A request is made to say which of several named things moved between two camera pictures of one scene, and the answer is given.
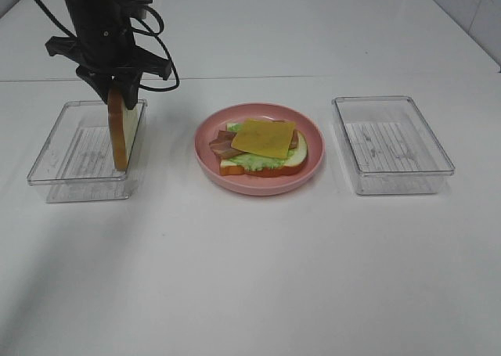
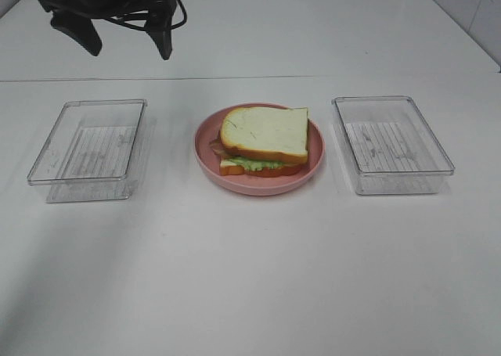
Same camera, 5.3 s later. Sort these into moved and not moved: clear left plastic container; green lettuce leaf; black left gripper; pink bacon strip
Moved: black left gripper
Not moved: clear left plastic container; green lettuce leaf; pink bacon strip
